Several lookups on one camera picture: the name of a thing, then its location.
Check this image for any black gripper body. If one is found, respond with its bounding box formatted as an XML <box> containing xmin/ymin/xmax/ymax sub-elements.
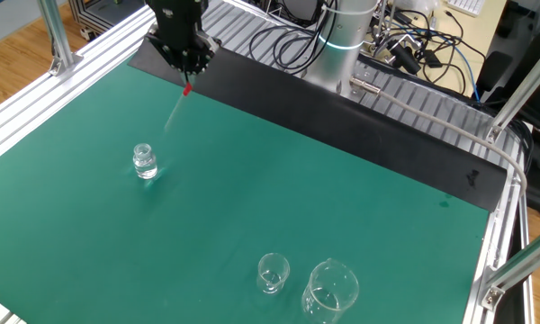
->
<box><xmin>145</xmin><ymin>0</ymin><xmax>208</xmax><ymax>51</ymax></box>

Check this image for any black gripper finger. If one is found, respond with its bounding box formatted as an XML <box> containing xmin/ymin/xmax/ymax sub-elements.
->
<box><xmin>144</xmin><ymin>34</ymin><xmax>189</xmax><ymax>85</ymax></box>
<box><xmin>186</xmin><ymin>31</ymin><xmax>221</xmax><ymax>77</ymax></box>

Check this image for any glass dropper with red bulb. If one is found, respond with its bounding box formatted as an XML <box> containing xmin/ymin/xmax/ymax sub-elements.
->
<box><xmin>163</xmin><ymin>80</ymin><xmax>194</xmax><ymax>132</ymax></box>

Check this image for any small clear glass bottle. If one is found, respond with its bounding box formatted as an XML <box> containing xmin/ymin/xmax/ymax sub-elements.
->
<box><xmin>132</xmin><ymin>142</ymin><xmax>159</xmax><ymax>181</ymax></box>

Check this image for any green table mat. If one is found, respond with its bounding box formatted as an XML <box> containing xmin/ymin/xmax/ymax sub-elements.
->
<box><xmin>0</xmin><ymin>58</ymin><xmax>491</xmax><ymax>324</ymax></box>

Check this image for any black cylindrical device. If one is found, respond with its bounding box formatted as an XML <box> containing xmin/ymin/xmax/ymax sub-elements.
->
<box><xmin>389</xmin><ymin>42</ymin><xmax>422</xmax><ymax>76</ymax></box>

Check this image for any black rubber mat strip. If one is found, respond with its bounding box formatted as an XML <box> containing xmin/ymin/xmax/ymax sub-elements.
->
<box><xmin>128</xmin><ymin>21</ymin><xmax>509</xmax><ymax>212</ymax></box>

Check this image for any black power adapter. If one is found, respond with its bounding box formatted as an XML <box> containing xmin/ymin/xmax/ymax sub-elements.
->
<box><xmin>422</xmin><ymin>49</ymin><xmax>443</xmax><ymax>69</ymax></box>

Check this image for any small glass beaker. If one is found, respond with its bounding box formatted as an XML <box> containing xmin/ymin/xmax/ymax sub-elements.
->
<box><xmin>256</xmin><ymin>252</ymin><xmax>292</xmax><ymax>296</ymax></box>

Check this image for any large glass beaker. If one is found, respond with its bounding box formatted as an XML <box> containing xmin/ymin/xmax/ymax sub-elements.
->
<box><xmin>301</xmin><ymin>257</ymin><xmax>361</xmax><ymax>324</ymax></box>

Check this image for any white keyboard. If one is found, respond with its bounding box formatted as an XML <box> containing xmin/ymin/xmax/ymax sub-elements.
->
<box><xmin>445</xmin><ymin>0</ymin><xmax>486</xmax><ymax>18</ymax></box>

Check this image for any beige desk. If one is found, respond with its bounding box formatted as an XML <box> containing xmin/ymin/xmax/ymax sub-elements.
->
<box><xmin>431</xmin><ymin>0</ymin><xmax>508</xmax><ymax>98</ymax></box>

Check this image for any black striped cart frame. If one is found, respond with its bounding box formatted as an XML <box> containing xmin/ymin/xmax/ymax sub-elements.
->
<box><xmin>67</xmin><ymin>0</ymin><xmax>152</xmax><ymax>41</ymax></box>

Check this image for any aluminium frame post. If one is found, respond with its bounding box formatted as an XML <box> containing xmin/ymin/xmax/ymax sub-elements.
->
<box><xmin>479</xmin><ymin>233</ymin><xmax>540</xmax><ymax>311</ymax></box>
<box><xmin>36</xmin><ymin>0</ymin><xmax>85</xmax><ymax>77</ymax></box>
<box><xmin>484</xmin><ymin>33</ymin><xmax>540</xmax><ymax>144</ymax></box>

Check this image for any aluminium profile table frame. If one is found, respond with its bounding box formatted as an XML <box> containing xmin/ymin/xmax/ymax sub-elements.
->
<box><xmin>0</xmin><ymin>0</ymin><xmax>536</xmax><ymax>324</ymax></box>

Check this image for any grey hose with metal connector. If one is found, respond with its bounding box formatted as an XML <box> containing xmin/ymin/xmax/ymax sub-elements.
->
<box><xmin>349</xmin><ymin>76</ymin><xmax>528</xmax><ymax>199</ymax></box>

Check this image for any blue cable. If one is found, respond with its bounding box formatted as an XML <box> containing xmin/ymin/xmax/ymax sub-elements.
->
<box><xmin>449</xmin><ymin>42</ymin><xmax>482</xmax><ymax>103</ymax></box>

